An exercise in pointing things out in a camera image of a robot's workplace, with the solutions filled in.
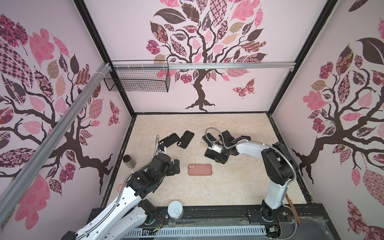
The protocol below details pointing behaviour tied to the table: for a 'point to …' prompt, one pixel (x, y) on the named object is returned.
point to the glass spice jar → (129, 161)
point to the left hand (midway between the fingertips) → (171, 165)
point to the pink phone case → (200, 169)
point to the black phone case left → (169, 140)
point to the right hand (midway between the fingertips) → (219, 153)
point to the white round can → (175, 209)
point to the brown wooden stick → (294, 208)
